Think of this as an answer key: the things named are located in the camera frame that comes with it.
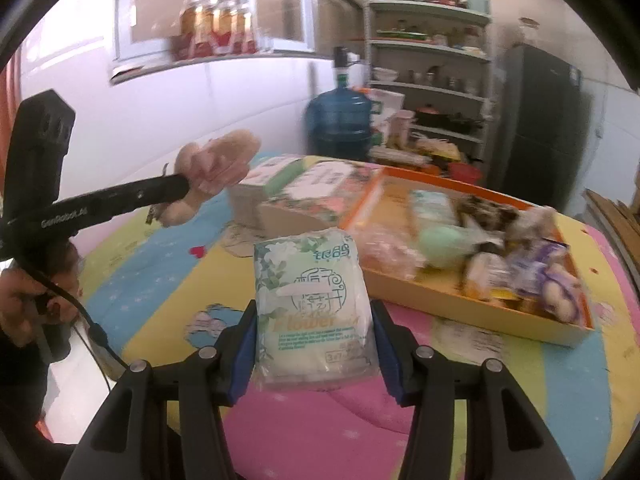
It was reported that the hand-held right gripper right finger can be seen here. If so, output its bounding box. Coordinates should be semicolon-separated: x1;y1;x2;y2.
370;299;576;480

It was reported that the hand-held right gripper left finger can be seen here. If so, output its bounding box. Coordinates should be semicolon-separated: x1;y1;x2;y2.
62;299;261;480

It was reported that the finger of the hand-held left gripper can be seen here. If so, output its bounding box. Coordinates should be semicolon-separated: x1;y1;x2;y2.
120;174;193;212

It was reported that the pink plush toy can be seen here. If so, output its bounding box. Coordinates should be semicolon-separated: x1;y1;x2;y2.
160;129;262;228

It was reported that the orange cardboard tray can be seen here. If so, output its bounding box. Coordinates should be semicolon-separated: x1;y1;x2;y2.
342;166;597;347

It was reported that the green floral tissue pack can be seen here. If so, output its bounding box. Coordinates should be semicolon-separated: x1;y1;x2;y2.
251;227;382;393

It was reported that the beige round sponge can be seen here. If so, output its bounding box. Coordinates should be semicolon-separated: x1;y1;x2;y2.
462;252;511;301

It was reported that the green egg-shaped sponge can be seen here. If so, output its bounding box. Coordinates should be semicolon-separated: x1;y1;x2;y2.
419;225;473;268

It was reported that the pale green packet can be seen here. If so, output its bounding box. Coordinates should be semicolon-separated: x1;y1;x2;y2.
407;190;458;228

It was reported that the leopard print cloth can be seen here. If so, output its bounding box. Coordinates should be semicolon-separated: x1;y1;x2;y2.
452;195;521;241

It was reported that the plush bear with purple bow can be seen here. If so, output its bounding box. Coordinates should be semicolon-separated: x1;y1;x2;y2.
542;255;586;323

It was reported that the beige plush bear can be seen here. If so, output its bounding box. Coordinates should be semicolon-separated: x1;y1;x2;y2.
510;205;558;246

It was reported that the person's left forearm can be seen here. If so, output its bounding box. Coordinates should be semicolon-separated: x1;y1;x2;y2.
0;332;66;461

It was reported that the person's left hand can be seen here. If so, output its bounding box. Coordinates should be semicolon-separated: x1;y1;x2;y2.
0;242;83;348

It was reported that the green white tissue box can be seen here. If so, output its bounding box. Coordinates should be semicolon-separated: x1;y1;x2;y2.
229;155;308;233

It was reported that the colourful printed blanket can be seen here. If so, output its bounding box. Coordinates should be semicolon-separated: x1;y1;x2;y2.
75;152;636;480

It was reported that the floral tissue box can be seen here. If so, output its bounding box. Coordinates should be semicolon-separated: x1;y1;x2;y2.
259;160;383;248

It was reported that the blue water jug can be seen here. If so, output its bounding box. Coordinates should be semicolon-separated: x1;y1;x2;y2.
305;87;381;161

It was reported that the red basin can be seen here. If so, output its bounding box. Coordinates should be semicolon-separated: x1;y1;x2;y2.
447;161;483;186

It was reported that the plastic bag of yellow food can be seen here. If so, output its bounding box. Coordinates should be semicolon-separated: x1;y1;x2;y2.
417;139;461;161

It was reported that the black water pump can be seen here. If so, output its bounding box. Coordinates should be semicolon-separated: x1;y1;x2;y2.
332;46;361;91

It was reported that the black wok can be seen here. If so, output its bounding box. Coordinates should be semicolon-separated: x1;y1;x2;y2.
415;105;451;128

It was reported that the white carton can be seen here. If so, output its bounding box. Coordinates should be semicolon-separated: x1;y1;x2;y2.
370;89;405;131

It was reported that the dark grey refrigerator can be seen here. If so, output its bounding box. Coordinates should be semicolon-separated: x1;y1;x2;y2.
487;44;583;211

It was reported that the white metal shelf rack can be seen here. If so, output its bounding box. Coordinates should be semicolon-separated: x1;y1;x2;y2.
364;0;493;171

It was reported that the glass jar with brown lid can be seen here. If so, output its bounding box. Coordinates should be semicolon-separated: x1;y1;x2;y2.
517;17;541;46

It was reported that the brown wooden door frame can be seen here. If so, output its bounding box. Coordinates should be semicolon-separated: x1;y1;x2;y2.
0;60;23;171

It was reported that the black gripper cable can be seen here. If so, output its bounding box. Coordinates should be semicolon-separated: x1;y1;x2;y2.
20;255;118;396

